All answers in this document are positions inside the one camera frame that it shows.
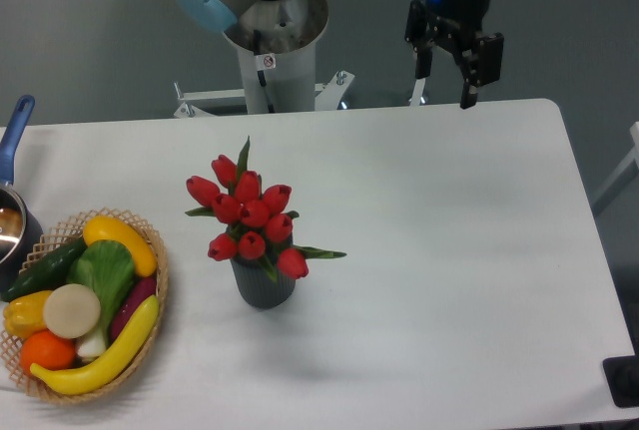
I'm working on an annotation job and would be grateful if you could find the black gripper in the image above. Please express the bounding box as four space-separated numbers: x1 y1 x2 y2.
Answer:
404 0 504 109

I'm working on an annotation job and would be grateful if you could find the red tulip bouquet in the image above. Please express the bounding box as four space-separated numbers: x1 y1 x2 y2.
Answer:
186 140 346 283

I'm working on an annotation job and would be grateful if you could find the dark grey ribbed vase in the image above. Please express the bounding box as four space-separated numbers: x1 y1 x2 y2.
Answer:
231 243 296 309

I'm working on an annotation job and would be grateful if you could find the black device at table edge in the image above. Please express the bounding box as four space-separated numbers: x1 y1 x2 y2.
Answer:
602 355 638 408

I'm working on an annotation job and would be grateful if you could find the yellow squash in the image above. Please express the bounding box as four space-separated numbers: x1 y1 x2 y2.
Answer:
82 215 158 277

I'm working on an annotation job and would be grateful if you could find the purple sweet potato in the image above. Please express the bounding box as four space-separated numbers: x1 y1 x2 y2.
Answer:
109 277 157 342

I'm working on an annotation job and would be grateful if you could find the green bok choy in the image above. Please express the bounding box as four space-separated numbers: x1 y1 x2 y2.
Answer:
66 240 135 363

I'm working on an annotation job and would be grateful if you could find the woven wicker basket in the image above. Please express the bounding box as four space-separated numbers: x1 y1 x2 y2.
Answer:
1 208 169 405

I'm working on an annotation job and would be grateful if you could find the green cucumber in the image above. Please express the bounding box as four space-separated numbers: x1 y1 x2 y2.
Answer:
1 238 87 302

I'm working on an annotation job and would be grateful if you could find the white round radish slice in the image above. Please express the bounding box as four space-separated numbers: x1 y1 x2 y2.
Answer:
43 283 101 339

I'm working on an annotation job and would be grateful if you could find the yellow bell pepper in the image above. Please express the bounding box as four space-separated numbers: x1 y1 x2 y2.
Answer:
3 290 53 340

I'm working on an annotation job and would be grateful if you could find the orange fruit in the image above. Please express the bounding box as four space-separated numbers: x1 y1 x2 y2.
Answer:
20 330 76 376

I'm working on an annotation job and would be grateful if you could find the yellow banana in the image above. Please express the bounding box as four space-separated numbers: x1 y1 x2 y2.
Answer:
30 295 160 396

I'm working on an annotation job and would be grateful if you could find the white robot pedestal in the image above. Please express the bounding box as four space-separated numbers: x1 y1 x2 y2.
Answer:
176 0 355 114

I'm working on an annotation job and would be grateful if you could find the white frame at right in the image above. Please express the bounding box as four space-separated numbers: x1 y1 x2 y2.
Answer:
591 122 638 217

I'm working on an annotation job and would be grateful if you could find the blue handled saucepan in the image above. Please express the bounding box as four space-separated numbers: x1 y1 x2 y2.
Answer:
1 95 42 291

